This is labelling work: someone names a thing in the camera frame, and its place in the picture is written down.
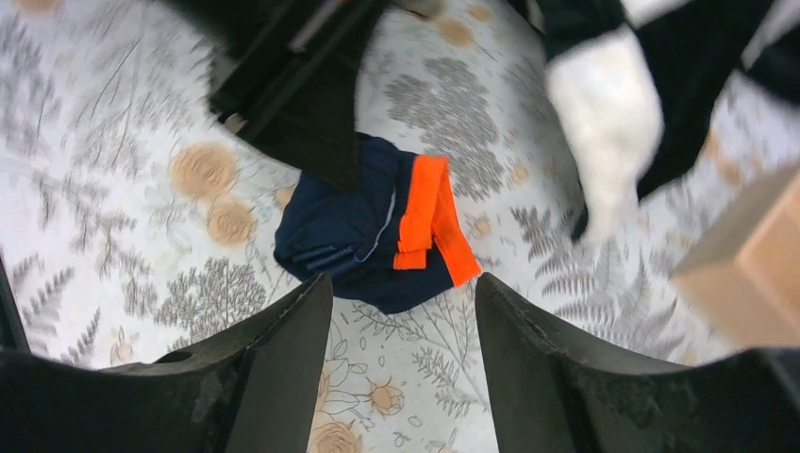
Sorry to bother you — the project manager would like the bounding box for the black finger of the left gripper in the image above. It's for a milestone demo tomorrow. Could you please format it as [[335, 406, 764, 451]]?
[[209, 1, 388, 191]]

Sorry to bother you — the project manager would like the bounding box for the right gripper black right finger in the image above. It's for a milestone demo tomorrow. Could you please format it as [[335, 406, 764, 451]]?
[[475, 273, 799, 453]]

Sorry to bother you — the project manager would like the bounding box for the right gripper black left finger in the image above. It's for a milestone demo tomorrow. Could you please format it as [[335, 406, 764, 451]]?
[[1, 275, 332, 452]]

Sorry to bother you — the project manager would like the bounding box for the navy underwear orange trim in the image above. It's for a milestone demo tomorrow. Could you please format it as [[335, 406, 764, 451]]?
[[274, 133, 480, 314]]

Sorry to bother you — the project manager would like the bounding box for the wooden compartment organizer box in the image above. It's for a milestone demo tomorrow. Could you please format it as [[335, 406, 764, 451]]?
[[671, 164, 799, 347]]

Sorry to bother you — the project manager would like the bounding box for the floral bed sheet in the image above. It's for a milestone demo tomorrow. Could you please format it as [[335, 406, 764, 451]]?
[[1, 1, 799, 452]]

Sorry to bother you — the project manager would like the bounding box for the black white checkered pillow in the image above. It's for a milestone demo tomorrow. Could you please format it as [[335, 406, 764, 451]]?
[[513, 0, 799, 244]]

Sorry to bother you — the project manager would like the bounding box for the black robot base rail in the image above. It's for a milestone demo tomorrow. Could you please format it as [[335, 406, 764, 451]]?
[[0, 263, 31, 353]]

